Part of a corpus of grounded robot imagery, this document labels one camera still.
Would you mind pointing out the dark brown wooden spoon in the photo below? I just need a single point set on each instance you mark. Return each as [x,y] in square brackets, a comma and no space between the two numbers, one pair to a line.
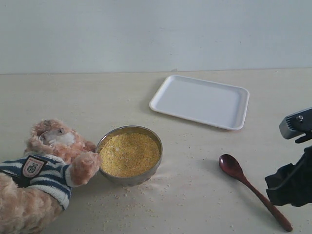
[232,168]

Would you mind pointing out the tan plush teddy bear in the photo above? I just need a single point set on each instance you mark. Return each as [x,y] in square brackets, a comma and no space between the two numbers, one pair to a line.
[36,187]

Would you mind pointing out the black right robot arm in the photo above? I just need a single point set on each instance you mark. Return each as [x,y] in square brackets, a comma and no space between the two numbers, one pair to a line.
[292,183]

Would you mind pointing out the steel bowl of yellow grain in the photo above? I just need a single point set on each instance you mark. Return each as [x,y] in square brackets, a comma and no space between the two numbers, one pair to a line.
[130,155]

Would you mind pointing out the white rectangular foam tray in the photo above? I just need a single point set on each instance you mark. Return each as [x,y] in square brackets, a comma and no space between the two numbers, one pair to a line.
[215,104]

